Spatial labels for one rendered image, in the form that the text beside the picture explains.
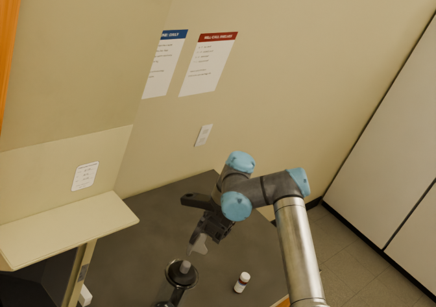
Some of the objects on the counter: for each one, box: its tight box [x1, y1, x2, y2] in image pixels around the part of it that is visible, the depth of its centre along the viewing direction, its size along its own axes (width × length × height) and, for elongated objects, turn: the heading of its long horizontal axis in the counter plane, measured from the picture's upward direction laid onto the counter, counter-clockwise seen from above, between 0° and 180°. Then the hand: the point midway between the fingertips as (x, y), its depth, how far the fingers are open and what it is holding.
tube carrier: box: [151, 260, 199, 307], centre depth 166 cm, size 11×11×21 cm
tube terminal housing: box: [0, 125, 133, 307], centre depth 132 cm, size 25×32×77 cm
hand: (194, 244), depth 154 cm, fingers open, 8 cm apart
